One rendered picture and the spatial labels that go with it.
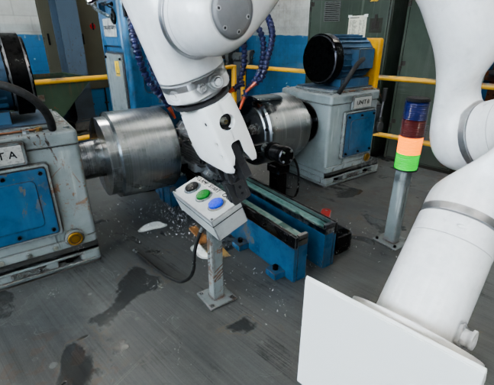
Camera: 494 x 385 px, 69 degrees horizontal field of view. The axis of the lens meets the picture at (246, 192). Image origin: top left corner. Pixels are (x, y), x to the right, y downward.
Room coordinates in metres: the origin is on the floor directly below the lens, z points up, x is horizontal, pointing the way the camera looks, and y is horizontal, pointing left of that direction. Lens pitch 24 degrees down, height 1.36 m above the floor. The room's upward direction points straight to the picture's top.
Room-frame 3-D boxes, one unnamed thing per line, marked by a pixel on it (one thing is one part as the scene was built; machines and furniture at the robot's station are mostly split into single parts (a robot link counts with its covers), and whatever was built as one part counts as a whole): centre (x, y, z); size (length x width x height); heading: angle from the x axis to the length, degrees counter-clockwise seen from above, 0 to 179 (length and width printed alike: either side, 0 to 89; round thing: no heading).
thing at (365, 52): (1.53, -0.42, 1.16); 0.33 x 0.26 x 0.42; 125
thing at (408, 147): (0.92, -0.43, 1.10); 0.06 x 0.06 x 0.04
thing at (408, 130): (0.92, -0.43, 1.14); 0.06 x 0.06 x 0.04
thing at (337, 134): (1.53, -0.36, 0.99); 0.35 x 0.31 x 0.37; 125
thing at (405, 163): (0.92, -0.43, 1.05); 0.06 x 0.06 x 0.04
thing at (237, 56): (6.73, 0.12, 0.56); 0.46 x 0.36 x 1.13; 66
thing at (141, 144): (1.01, 0.38, 1.04); 0.37 x 0.25 x 0.25; 125
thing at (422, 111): (0.92, -0.43, 1.19); 0.06 x 0.06 x 0.04
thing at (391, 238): (0.92, -0.43, 1.01); 0.08 x 0.08 x 0.42; 35
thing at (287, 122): (1.35, -0.11, 1.04); 0.41 x 0.25 x 0.25; 125
